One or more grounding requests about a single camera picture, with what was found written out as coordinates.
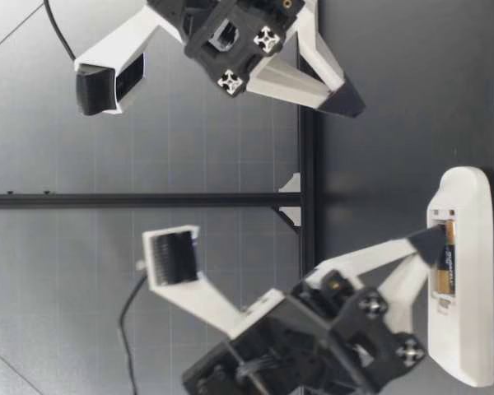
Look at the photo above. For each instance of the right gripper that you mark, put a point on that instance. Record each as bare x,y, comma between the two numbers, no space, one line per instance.
214,53

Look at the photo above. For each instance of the black frame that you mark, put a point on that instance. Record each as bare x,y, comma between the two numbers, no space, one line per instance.
148,201

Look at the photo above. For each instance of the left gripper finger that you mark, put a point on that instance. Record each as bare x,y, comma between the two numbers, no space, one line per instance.
424,247

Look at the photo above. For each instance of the black and gold battery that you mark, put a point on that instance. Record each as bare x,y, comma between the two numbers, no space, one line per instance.
446,273

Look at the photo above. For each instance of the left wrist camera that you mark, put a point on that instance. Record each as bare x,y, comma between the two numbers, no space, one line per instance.
214,308

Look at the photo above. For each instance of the white remote control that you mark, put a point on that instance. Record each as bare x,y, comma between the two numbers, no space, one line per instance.
473,288

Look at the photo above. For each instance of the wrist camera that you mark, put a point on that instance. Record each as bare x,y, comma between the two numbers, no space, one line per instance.
214,308
107,53

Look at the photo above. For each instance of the white frame corner bracket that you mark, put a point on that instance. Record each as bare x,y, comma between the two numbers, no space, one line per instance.
293,216
293,185

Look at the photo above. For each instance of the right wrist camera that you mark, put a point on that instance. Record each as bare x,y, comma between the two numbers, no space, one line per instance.
107,53

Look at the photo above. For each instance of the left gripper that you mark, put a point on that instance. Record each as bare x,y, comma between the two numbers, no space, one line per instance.
296,329

